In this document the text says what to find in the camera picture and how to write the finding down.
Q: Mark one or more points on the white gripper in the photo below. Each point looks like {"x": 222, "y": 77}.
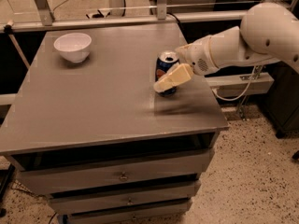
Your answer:
{"x": 198, "y": 56}

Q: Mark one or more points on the blue pepsi can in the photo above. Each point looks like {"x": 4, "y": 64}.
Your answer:
{"x": 165, "y": 60}

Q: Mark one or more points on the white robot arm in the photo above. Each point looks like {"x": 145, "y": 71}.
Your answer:
{"x": 268, "y": 33}

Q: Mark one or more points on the grey side shelf beam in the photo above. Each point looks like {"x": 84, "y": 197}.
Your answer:
{"x": 232, "y": 86}

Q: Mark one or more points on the grey drawer cabinet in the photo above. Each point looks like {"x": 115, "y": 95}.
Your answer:
{"x": 105, "y": 109}

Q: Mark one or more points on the white ceramic bowl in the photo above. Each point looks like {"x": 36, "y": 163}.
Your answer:
{"x": 74, "y": 47}

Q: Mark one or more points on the bottom grey drawer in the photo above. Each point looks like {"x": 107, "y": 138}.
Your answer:
{"x": 133, "y": 212}

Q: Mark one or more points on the grey drawer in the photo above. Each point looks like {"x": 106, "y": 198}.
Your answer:
{"x": 133, "y": 212}
{"x": 127, "y": 195}
{"x": 126, "y": 171}

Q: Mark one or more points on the middle grey drawer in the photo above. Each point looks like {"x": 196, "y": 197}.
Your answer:
{"x": 127, "y": 195}

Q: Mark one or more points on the top grey drawer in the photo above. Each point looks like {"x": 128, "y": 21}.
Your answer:
{"x": 126, "y": 171}

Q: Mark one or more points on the metal frame rail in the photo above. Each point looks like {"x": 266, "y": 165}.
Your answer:
{"x": 230, "y": 15}

